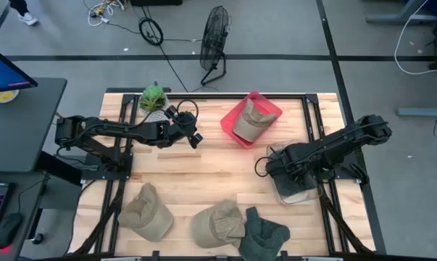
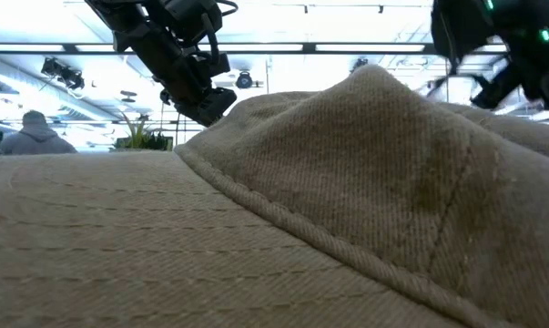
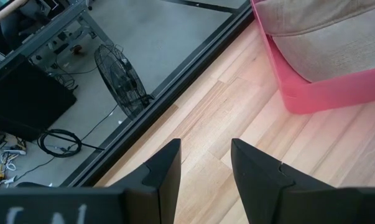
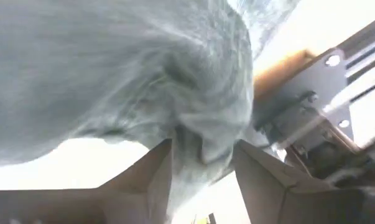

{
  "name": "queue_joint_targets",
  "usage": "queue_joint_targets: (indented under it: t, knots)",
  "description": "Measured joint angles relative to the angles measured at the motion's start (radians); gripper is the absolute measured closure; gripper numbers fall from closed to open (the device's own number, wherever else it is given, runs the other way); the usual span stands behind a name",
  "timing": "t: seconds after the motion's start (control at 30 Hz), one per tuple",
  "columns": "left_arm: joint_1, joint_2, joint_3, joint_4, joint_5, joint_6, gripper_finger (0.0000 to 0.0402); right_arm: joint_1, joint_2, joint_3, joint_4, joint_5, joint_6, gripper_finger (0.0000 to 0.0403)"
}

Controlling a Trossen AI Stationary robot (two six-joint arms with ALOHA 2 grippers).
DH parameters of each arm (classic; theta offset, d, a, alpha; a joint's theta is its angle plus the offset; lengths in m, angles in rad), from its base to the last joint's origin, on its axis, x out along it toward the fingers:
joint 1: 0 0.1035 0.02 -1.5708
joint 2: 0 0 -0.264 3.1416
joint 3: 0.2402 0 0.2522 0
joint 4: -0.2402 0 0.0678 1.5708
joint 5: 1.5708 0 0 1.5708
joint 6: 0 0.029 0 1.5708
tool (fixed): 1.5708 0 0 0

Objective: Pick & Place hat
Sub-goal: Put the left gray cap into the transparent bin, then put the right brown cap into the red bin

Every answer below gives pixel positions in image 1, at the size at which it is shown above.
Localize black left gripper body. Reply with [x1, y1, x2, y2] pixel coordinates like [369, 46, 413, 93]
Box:
[162, 110, 199, 146]

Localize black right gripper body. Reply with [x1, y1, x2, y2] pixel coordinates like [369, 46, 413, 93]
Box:
[265, 143, 313, 181]

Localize beige cap with crown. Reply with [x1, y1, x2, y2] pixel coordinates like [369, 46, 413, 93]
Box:
[232, 98, 279, 144]

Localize green potted succulent plant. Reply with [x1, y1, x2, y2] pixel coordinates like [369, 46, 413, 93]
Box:
[138, 84, 172, 124]

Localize red plastic bin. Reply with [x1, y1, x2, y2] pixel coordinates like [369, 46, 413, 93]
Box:
[220, 90, 283, 151]

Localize clear plastic bin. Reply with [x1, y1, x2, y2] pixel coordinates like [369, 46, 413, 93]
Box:
[265, 138, 325, 206]

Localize beige cap with flat brim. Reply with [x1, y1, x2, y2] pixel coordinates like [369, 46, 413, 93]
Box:
[117, 182, 175, 243]

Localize black floor fan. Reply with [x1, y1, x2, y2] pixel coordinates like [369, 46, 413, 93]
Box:
[199, 4, 231, 87]

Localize black box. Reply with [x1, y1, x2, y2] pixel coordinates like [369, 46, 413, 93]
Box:
[129, 0, 183, 7]

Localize grey desk foot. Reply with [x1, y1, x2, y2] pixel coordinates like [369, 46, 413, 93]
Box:
[365, 0, 437, 26]
[396, 107, 437, 118]

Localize black desk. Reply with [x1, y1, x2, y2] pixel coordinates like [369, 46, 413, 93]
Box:
[0, 171, 51, 261]
[0, 77, 68, 173]

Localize black lower desk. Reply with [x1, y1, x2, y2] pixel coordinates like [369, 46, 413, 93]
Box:
[0, 171, 51, 261]

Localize yellow round monitor base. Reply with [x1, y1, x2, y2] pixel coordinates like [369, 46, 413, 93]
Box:
[0, 89, 20, 104]

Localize computer monitor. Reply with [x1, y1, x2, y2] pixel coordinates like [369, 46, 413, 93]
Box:
[0, 43, 39, 95]

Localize person's shoe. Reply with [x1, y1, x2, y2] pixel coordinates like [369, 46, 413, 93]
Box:
[17, 11, 39, 28]

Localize black computer mouse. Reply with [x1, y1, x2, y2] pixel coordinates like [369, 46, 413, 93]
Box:
[0, 212, 24, 251]

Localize person's leg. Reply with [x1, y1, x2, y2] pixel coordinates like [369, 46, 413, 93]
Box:
[8, 0, 30, 16]

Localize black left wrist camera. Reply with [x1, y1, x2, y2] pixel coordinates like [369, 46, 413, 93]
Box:
[164, 104, 180, 120]

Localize black table frame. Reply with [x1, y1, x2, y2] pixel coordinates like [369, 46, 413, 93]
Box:
[68, 86, 388, 261]

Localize beige corduroy cap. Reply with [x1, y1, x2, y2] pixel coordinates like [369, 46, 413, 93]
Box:
[189, 199, 246, 249]

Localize coiled black cable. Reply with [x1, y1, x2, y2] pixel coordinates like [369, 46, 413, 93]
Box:
[138, 17, 165, 47]

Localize white cable bundle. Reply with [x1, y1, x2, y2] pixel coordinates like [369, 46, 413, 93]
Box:
[82, 0, 127, 28]

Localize white floor cable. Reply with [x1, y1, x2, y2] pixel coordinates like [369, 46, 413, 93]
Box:
[394, 0, 437, 76]

